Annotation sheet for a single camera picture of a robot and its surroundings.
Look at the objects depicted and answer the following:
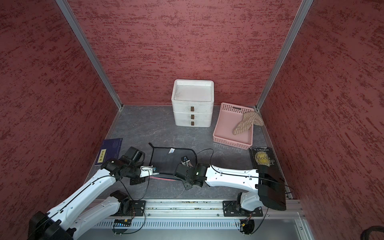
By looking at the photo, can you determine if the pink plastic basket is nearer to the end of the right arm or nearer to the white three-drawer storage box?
the white three-drawer storage box

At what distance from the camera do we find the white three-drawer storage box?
3.03 ft

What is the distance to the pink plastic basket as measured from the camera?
0.95 metres

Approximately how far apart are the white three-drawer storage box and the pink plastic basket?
3.8 inches
